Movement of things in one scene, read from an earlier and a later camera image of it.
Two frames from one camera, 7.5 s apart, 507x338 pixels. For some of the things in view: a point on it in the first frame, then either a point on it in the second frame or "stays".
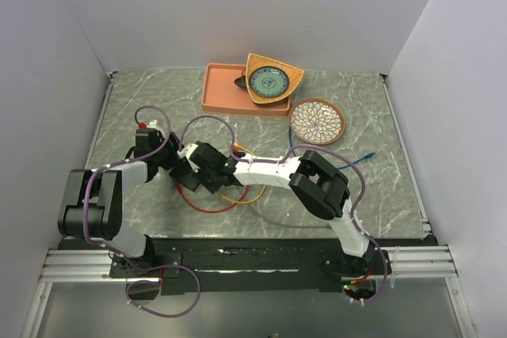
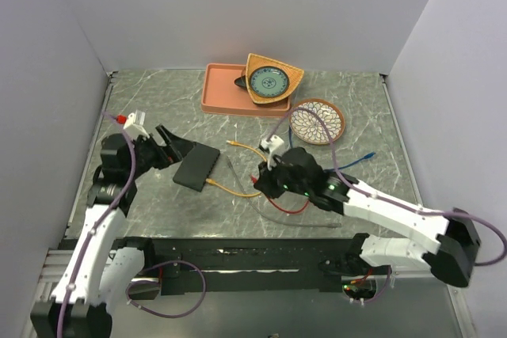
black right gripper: [212, 187] to [265, 181]
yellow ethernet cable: [238, 145] to [228, 191]
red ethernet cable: [235, 150] to [254, 180]
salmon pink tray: [220, 95] stays
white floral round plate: [317, 121] stays
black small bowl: [241, 81] stays
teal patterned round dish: [269, 81] stays
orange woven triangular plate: [295, 76] stays
